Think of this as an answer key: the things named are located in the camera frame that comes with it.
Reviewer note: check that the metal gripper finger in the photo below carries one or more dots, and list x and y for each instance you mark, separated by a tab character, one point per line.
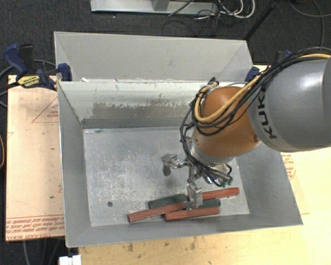
194	199
169	161

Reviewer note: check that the red-brown flat block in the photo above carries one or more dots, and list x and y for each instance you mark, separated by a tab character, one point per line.
154	213
222	193
191	213

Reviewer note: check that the dark green flat block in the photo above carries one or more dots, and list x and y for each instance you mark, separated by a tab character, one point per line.
213	203
165	201

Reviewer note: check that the grey metal bin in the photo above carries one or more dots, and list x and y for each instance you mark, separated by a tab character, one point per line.
132	159

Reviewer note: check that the brown cardboard board, red print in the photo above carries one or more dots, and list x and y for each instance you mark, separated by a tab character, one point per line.
33	153

